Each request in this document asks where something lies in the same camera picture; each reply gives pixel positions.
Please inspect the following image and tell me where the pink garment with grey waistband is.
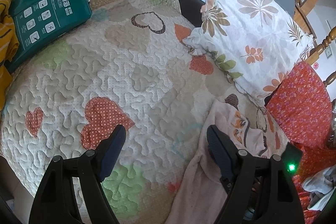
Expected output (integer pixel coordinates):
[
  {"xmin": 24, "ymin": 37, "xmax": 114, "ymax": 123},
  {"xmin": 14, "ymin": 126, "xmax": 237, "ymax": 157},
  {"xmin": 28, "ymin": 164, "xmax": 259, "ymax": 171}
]
[{"xmin": 166, "ymin": 100, "xmax": 271, "ymax": 223}]

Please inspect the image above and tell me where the grey white cloth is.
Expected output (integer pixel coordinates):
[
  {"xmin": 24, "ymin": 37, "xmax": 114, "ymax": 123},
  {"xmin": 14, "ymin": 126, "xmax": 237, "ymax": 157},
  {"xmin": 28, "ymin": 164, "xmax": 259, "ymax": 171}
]
[{"xmin": 302, "ymin": 165, "xmax": 335, "ymax": 211}]

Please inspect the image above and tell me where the orange floral blanket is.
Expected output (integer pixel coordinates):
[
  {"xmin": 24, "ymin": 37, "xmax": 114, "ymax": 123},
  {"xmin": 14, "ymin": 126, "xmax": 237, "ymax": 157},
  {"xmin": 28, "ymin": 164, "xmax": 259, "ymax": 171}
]
[{"xmin": 266, "ymin": 62, "xmax": 335, "ymax": 223}]

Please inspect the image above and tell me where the heart-patterned quilted bedspread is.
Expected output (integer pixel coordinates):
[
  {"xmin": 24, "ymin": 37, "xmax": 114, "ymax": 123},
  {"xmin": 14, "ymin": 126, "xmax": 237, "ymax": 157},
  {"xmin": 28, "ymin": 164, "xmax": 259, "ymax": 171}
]
[{"xmin": 0, "ymin": 0, "xmax": 295, "ymax": 224}]

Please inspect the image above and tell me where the white floral pillow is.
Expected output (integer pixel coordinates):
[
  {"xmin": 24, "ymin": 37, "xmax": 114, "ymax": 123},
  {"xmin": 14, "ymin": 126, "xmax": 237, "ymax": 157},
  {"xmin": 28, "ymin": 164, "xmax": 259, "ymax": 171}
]
[{"xmin": 183, "ymin": 0, "xmax": 313, "ymax": 107}]

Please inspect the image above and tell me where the yellow striped cloth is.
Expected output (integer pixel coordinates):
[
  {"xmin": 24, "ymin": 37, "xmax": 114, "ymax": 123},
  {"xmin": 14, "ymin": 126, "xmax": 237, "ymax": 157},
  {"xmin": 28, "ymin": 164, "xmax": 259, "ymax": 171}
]
[{"xmin": 0, "ymin": 0, "xmax": 19, "ymax": 110}]

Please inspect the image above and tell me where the green packaged box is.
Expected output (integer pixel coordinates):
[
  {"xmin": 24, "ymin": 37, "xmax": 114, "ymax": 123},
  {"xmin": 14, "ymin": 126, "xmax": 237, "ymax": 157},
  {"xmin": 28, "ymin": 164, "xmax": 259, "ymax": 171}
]
[{"xmin": 5, "ymin": 0, "xmax": 92, "ymax": 73}]

